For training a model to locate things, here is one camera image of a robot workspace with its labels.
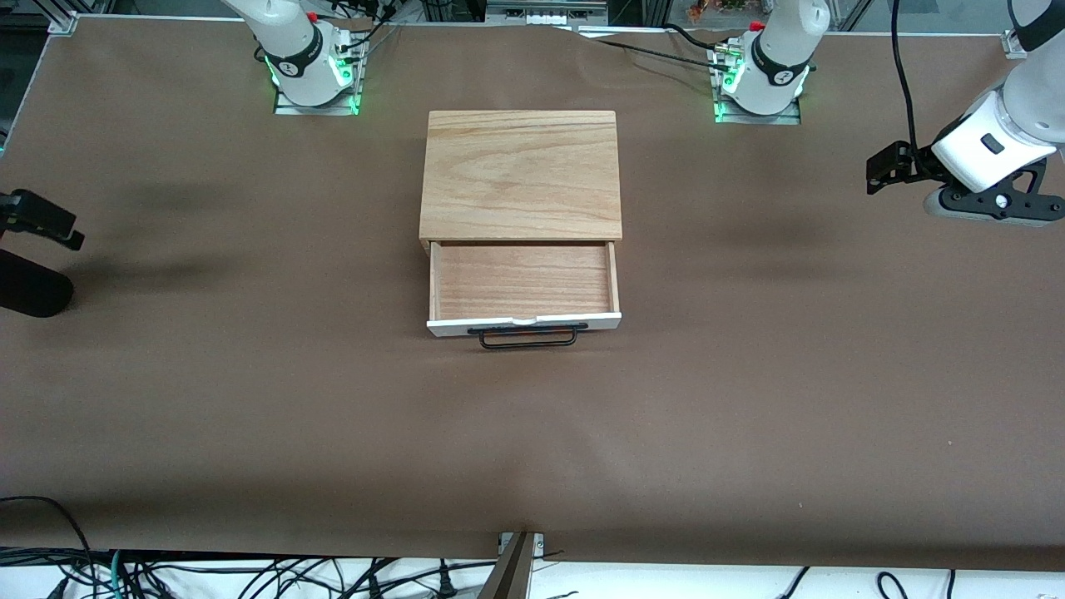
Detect white-fronted wooden drawer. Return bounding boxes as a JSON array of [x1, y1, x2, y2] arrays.
[[427, 241, 623, 338]]

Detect light wooden drawer cabinet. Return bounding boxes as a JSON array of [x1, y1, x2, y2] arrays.
[[419, 110, 624, 250]]

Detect black cylinder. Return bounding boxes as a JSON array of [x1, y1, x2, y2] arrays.
[[0, 248, 73, 318]]

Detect orange background items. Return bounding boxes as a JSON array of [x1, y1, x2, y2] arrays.
[[686, 0, 750, 22]]

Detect grey background device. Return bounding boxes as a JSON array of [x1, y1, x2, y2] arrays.
[[487, 0, 608, 26]]

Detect brown table cover sheet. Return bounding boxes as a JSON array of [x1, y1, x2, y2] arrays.
[[0, 15, 1065, 575]]

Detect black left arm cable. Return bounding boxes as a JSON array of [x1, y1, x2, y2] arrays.
[[892, 0, 920, 155]]

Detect short black cable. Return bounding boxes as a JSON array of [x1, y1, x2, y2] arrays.
[[664, 22, 729, 52]]

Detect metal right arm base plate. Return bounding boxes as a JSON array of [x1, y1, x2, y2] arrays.
[[273, 37, 360, 116]]

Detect black looped floor cable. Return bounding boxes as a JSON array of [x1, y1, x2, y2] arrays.
[[0, 497, 94, 583]]

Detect long black cable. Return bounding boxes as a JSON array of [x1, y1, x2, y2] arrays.
[[574, 25, 733, 76]]

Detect black base cable bundle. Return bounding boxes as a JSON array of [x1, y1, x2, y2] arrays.
[[333, 0, 399, 55]]

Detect aluminium bracket with bar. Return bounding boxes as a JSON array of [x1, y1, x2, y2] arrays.
[[478, 531, 543, 599]]

